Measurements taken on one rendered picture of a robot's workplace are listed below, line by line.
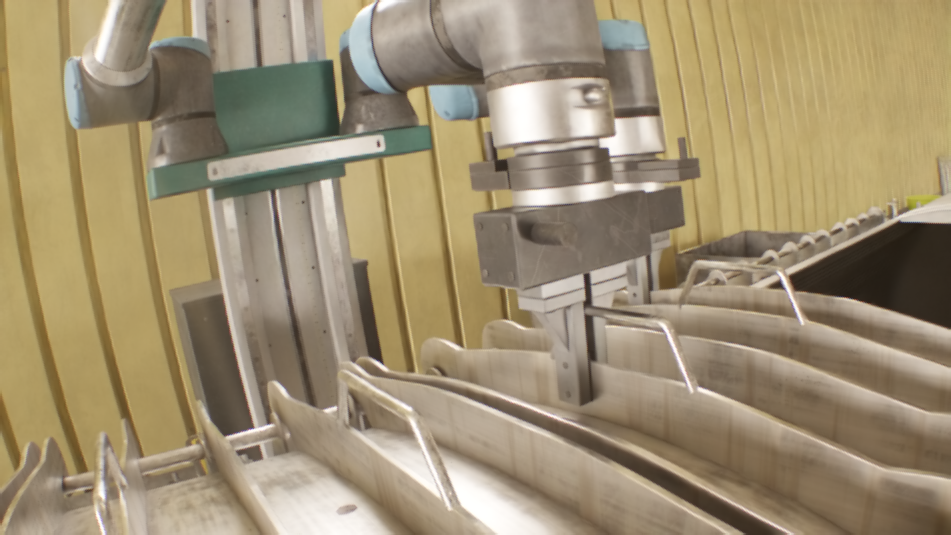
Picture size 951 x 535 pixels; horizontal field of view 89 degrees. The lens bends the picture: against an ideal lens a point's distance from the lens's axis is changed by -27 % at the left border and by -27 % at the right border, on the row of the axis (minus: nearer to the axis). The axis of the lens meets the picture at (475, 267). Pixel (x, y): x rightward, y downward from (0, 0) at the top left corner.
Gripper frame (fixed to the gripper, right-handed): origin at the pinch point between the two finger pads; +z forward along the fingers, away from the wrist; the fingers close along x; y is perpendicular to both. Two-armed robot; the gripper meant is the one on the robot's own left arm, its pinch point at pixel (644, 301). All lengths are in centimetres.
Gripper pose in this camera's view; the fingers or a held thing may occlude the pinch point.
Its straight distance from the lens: 77.6
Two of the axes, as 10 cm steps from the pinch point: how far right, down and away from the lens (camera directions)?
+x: -8.3, 2.0, -5.2
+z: 1.3, 9.8, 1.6
